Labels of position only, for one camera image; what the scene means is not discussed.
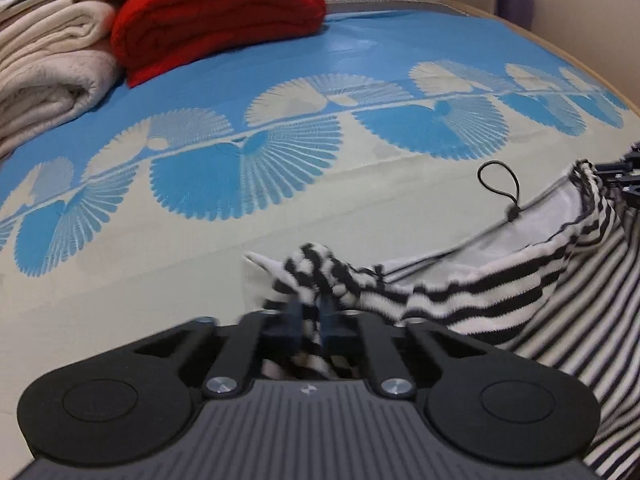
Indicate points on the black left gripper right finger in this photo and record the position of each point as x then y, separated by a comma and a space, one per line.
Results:
487, 403

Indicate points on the cream folded blanket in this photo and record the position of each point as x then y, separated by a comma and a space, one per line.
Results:
56, 63

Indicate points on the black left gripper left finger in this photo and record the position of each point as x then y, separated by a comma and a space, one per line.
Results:
132, 401

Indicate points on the black white striped garment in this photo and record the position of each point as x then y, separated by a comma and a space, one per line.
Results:
559, 284

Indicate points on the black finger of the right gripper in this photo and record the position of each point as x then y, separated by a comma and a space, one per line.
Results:
622, 175

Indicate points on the red folded blanket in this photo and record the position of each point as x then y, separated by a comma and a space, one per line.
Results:
152, 37

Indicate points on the purple box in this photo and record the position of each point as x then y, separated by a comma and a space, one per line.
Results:
518, 12

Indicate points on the blue white patterned bedsheet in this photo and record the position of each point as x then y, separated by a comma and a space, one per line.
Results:
389, 135

